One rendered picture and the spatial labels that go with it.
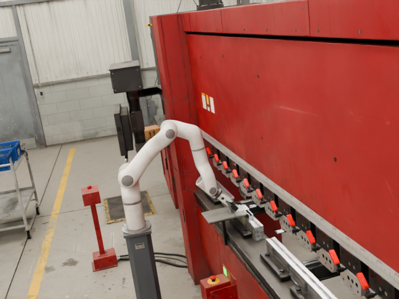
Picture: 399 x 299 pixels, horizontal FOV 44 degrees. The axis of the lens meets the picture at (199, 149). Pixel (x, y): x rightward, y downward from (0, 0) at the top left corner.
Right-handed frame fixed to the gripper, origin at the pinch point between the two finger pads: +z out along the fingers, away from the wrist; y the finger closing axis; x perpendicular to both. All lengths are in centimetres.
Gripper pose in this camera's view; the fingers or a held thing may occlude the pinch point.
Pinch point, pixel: (233, 206)
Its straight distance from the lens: 331.8
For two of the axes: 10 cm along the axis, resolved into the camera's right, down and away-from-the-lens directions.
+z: 7.2, 6.0, 3.5
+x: -6.4, 7.7, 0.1
